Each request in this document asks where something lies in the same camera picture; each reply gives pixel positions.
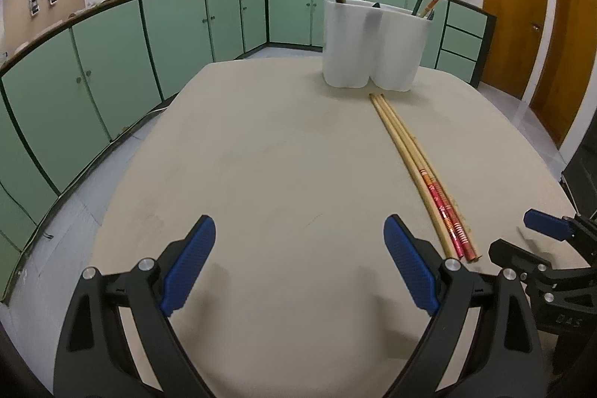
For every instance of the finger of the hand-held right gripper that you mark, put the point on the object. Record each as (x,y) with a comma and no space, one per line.
(543,223)
(508,253)

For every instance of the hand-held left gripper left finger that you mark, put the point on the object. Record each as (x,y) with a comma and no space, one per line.
(189,265)

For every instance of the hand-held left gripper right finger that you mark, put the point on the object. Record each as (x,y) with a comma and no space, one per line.
(410,265)

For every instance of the white two-compartment utensil holder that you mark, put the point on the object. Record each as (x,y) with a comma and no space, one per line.
(368,48)

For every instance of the black case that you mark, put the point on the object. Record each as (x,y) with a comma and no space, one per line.
(583,183)

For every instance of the wooden door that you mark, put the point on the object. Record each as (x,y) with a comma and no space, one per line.
(566,53)
(510,6)

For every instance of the green cabinet drawer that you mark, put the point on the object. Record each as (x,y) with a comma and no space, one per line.
(454,64)
(466,18)
(459,43)

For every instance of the green base cabinets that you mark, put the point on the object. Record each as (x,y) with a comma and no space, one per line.
(112,43)

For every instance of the cardboard panel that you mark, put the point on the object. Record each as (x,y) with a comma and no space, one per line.
(18,25)

